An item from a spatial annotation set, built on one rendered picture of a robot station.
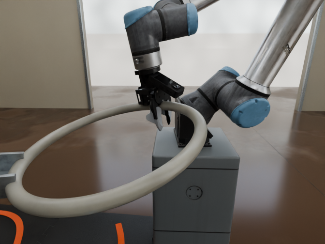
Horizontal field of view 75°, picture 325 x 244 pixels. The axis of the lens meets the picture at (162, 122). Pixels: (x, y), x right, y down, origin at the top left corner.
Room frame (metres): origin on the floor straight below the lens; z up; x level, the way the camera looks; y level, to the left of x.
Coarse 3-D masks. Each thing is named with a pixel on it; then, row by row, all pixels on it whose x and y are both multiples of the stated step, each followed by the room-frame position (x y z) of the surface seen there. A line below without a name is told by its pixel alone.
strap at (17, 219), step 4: (0, 212) 1.45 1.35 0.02; (4, 212) 1.45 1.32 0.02; (8, 212) 1.45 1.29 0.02; (8, 216) 1.40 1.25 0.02; (12, 216) 1.40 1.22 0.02; (16, 216) 1.40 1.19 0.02; (16, 220) 1.36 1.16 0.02; (20, 220) 1.36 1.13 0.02; (16, 224) 1.32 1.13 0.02; (20, 224) 1.32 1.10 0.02; (116, 224) 1.32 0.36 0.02; (120, 224) 1.32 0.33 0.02; (16, 228) 1.28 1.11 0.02; (20, 228) 1.28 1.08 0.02; (116, 228) 1.28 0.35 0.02; (120, 228) 1.28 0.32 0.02; (16, 232) 1.24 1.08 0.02; (20, 232) 1.24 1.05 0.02; (120, 232) 1.24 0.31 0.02; (16, 236) 1.20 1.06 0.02; (20, 236) 1.20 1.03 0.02; (120, 236) 1.20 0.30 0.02; (16, 240) 1.17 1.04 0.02; (20, 240) 1.17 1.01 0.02; (120, 240) 1.17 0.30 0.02
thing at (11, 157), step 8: (0, 152) 0.46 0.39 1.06; (8, 152) 0.47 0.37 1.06; (16, 152) 0.47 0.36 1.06; (0, 160) 0.45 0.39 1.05; (8, 160) 0.46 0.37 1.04; (16, 160) 0.47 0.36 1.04; (0, 168) 0.45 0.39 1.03; (8, 168) 0.46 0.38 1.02; (0, 176) 0.36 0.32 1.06; (8, 176) 0.37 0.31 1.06; (0, 184) 0.36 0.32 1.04; (0, 192) 0.36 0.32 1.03
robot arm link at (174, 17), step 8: (168, 8) 0.69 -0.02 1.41; (176, 8) 0.69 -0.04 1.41; (184, 8) 0.69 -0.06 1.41; (192, 8) 0.69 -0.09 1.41; (160, 16) 0.66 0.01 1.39; (168, 16) 0.67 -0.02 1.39; (176, 16) 0.67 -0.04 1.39; (184, 16) 0.68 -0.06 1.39; (192, 16) 0.68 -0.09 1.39; (168, 24) 0.66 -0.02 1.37; (176, 24) 0.67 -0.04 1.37; (184, 24) 0.68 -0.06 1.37; (192, 24) 0.68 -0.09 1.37; (168, 32) 0.67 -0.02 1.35; (176, 32) 0.68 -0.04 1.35; (184, 32) 0.69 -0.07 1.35; (192, 32) 0.71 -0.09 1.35
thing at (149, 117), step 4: (156, 108) 0.67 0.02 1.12; (160, 108) 0.68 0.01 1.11; (160, 112) 0.68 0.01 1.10; (148, 116) 0.70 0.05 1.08; (152, 116) 0.69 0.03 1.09; (160, 116) 0.68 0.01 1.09; (148, 120) 0.70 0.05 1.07; (152, 120) 0.69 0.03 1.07; (156, 120) 0.67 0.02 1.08; (160, 120) 0.67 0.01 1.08; (156, 124) 0.67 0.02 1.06; (160, 124) 0.67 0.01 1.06; (160, 128) 0.68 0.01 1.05
